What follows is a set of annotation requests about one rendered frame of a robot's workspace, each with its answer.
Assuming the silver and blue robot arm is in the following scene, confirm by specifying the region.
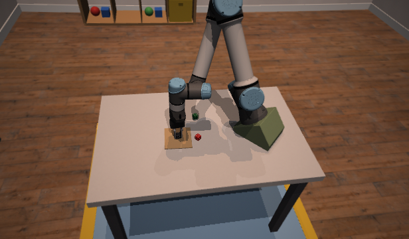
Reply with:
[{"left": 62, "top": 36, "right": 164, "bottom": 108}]
[{"left": 168, "top": 0, "right": 268, "bottom": 125}]

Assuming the orange flat mat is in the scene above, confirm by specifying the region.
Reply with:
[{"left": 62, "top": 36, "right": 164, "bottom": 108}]
[{"left": 165, "top": 127, "right": 193, "bottom": 149}]

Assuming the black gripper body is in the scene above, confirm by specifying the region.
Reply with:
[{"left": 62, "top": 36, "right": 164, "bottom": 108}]
[{"left": 169, "top": 102, "right": 186, "bottom": 129}]

